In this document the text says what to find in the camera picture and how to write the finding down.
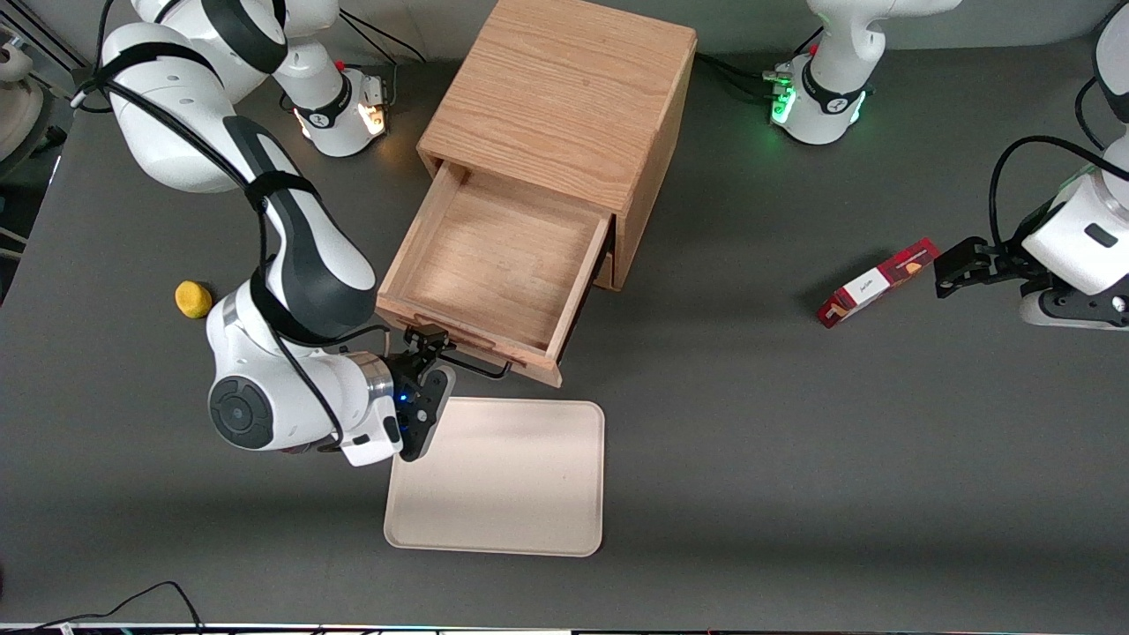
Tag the wooden drawer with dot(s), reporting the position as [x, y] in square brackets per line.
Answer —
[605, 273]
[494, 256]

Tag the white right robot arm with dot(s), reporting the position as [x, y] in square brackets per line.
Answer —
[168, 132]

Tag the red tartan cookie box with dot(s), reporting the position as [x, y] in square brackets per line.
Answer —
[882, 280]

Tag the white round stand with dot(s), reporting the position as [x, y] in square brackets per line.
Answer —
[18, 97]

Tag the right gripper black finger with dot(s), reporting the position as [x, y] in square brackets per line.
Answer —
[427, 336]
[441, 356]

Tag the yellow lemon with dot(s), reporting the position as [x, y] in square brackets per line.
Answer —
[193, 300]

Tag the wooden drawer cabinet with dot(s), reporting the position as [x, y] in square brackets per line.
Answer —
[564, 88]

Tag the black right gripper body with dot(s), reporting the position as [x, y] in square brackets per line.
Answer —
[403, 365]

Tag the beige plastic tray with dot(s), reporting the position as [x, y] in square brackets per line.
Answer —
[503, 476]

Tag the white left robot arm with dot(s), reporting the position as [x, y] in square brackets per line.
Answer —
[829, 97]

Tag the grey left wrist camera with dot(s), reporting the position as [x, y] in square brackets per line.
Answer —
[1058, 317]

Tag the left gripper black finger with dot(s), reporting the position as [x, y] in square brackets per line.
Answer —
[1019, 266]
[963, 260]

